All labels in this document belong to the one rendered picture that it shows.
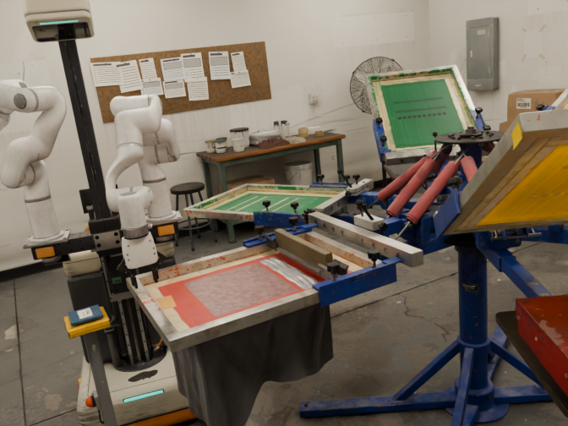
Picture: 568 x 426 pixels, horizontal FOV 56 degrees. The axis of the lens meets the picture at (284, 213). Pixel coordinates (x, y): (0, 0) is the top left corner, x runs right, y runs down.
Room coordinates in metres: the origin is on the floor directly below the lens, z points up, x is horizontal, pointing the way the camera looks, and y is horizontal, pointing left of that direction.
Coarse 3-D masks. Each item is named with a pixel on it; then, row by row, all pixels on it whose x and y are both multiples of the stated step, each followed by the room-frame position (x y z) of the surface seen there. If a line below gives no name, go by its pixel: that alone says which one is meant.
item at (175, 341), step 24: (312, 240) 2.10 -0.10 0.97; (192, 264) 1.93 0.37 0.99; (216, 264) 1.97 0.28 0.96; (360, 264) 1.79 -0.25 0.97; (144, 288) 1.73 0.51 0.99; (312, 288) 1.57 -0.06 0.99; (240, 312) 1.46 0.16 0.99; (264, 312) 1.45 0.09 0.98; (288, 312) 1.49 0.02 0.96; (168, 336) 1.35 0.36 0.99; (192, 336) 1.36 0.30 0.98; (216, 336) 1.39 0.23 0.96
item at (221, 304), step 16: (304, 272) 1.80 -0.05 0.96; (240, 288) 1.72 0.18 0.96; (256, 288) 1.70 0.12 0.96; (272, 288) 1.68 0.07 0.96; (288, 288) 1.67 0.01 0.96; (192, 304) 1.63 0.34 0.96; (208, 304) 1.61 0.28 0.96; (224, 304) 1.60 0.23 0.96; (240, 304) 1.59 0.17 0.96; (256, 304) 1.57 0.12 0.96; (192, 320) 1.51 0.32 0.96; (208, 320) 1.50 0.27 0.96
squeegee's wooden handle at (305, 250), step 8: (280, 232) 1.97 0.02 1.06; (288, 232) 1.96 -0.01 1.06; (280, 240) 1.98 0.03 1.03; (288, 240) 1.91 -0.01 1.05; (296, 240) 1.86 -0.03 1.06; (304, 240) 1.84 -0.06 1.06; (288, 248) 1.92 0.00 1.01; (296, 248) 1.86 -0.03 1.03; (304, 248) 1.80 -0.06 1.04; (312, 248) 1.75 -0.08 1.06; (320, 248) 1.74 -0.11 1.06; (304, 256) 1.81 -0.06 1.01; (312, 256) 1.76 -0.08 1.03; (320, 256) 1.70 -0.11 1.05; (328, 256) 1.68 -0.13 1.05; (312, 264) 1.76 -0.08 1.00
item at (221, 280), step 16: (272, 256) 2.00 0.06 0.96; (224, 272) 1.88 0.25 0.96; (240, 272) 1.87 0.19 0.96; (256, 272) 1.85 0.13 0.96; (272, 272) 1.83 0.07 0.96; (160, 288) 1.80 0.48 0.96; (176, 288) 1.78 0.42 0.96; (192, 288) 1.76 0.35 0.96; (208, 288) 1.75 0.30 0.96; (224, 288) 1.73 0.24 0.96; (176, 304) 1.64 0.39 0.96
